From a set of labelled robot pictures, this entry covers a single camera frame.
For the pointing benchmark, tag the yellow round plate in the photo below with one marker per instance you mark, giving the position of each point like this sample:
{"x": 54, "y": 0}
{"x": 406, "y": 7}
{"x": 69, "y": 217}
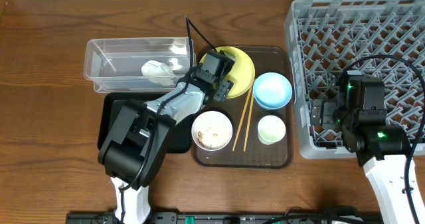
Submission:
{"x": 242, "y": 72}

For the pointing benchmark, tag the black plastic waste tray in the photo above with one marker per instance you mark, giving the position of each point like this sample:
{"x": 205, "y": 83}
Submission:
{"x": 179, "y": 138}

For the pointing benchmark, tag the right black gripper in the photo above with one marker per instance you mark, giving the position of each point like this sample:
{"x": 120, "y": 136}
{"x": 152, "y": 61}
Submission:
{"x": 323, "y": 113}

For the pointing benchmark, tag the light blue bowl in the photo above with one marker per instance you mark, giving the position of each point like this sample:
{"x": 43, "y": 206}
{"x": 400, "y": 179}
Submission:
{"x": 272, "y": 91}

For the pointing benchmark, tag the small white cup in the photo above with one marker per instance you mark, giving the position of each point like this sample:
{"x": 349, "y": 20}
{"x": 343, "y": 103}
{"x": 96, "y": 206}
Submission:
{"x": 271, "y": 129}

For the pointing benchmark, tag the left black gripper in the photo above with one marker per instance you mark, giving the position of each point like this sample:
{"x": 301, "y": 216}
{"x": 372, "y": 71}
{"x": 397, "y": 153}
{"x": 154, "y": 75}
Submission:
{"x": 222, "y": 88}

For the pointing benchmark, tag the clear plastic waste bin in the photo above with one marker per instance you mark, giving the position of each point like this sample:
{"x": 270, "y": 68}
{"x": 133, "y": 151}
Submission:
{"x": 114, "y": 65}

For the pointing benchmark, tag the grey dishwasher rack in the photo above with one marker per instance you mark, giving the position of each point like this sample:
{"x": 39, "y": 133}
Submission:
{"x": 381, "y": 38}

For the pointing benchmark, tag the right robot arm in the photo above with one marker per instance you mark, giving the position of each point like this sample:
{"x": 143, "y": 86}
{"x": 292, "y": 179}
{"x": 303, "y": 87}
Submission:
{"x": 382, "y": 150}

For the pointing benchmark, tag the brown plastic serving tray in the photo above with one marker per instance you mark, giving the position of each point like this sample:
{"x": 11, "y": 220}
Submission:
{"x": 257, "y": 155}

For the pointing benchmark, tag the white tissue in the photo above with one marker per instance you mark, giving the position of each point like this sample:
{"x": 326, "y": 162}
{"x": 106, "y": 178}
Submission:
{"x": 158, "y": 72}

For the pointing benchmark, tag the white bowl with rice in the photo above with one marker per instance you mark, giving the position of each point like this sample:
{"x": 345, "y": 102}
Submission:
{"x": 213, "y": 119}

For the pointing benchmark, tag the wooden chopstick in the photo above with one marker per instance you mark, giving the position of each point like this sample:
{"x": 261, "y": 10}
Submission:
{"x": 248, "y": 122}
{"x": 247, "y": 101}

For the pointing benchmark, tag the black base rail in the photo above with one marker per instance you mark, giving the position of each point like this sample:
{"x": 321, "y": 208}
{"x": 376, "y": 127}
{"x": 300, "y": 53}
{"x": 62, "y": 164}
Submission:
{"x": 174, "y": 218}

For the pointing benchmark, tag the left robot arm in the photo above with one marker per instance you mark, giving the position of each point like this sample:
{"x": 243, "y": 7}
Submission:
{"x": 135, "y": 146}

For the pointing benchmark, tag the pile of rice leftovers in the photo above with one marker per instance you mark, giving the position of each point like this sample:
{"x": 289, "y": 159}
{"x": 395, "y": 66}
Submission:
{"x": 209, "y": 138}

